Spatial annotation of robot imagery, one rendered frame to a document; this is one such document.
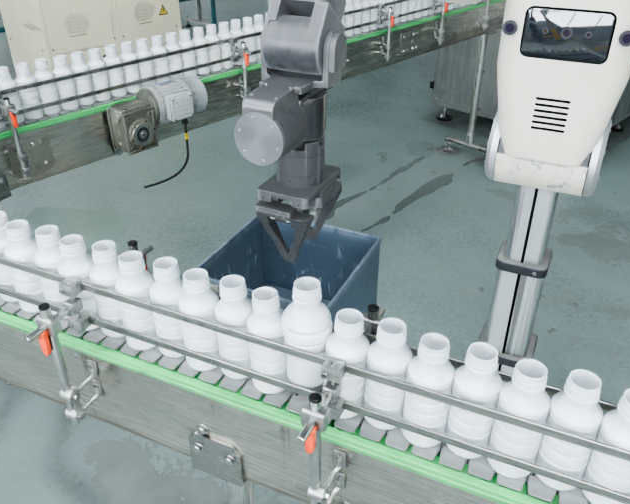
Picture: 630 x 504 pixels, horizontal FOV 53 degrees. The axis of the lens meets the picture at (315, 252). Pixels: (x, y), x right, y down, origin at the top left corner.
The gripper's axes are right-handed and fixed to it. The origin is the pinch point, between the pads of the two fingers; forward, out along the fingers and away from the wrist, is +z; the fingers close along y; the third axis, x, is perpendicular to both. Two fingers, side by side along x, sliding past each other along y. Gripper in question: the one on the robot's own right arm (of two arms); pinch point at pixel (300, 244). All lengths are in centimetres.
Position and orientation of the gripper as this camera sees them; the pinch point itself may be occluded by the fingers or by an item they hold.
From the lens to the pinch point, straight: 80.1
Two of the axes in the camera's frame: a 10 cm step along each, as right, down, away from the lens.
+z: -0.2, 8.6, 5.1
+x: 9.1, 2.3, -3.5
